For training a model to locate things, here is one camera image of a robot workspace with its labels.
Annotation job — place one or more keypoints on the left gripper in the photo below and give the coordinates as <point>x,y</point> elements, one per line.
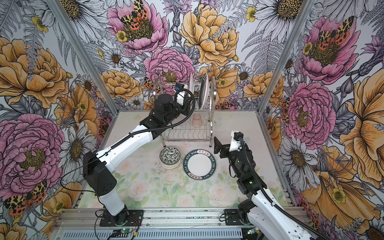
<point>187,105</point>

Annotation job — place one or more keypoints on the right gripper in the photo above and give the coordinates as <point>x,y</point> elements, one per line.
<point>225,148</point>

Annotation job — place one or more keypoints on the pink drinking glass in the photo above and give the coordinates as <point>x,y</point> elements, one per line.
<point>197,121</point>

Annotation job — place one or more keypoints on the chrome two-tier dish rack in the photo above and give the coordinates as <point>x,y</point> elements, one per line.
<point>196,104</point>

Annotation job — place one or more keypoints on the green rimmed plate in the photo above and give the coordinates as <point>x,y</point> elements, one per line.
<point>204,91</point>

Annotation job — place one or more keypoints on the pink patterned bowl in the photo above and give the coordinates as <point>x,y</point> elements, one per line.
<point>170,155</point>

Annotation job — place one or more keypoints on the cream white bowl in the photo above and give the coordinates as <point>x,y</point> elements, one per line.
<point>169,167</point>

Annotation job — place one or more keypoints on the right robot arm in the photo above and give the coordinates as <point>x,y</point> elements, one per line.
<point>261,209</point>

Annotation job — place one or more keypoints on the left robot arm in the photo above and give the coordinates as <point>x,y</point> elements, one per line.
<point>169,112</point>

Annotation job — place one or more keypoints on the green circuit board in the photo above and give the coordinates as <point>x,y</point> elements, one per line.
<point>126,231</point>

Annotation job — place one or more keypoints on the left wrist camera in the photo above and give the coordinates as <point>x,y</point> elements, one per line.
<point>181,96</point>

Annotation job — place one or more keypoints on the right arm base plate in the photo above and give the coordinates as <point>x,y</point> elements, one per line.
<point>233,218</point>

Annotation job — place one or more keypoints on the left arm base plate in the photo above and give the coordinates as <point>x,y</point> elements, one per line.
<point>126,218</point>

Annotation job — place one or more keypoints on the aluminium front rail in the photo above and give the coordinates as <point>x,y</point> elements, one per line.
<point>153,218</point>

